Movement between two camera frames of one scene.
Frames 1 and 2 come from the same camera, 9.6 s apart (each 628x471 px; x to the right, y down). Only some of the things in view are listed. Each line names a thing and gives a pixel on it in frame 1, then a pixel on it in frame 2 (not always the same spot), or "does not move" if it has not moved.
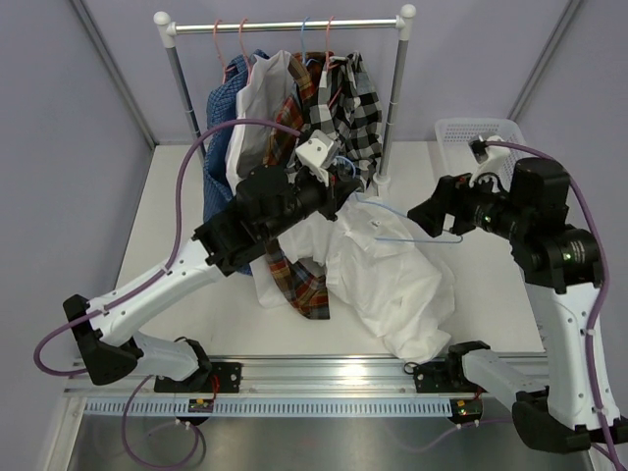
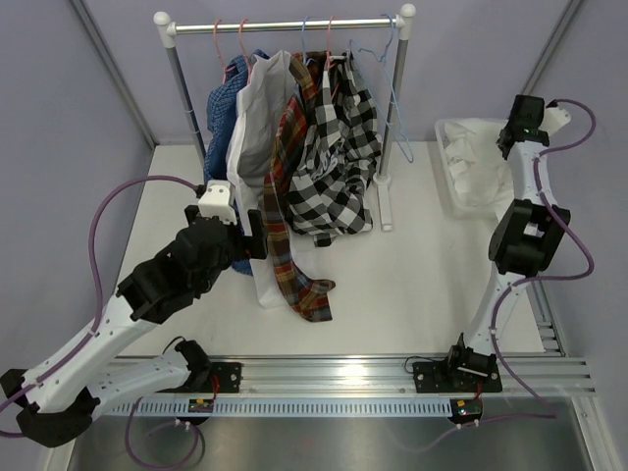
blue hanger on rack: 303,44 does not move
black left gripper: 333,196 -> 255,245
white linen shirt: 400,291 -> 482,175
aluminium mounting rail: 296,376 does not move
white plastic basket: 453,137 does not move
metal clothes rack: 166,26 does not move
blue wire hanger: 367,202 -> 376,73
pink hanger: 243,49 does not move
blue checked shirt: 219,189 does not move
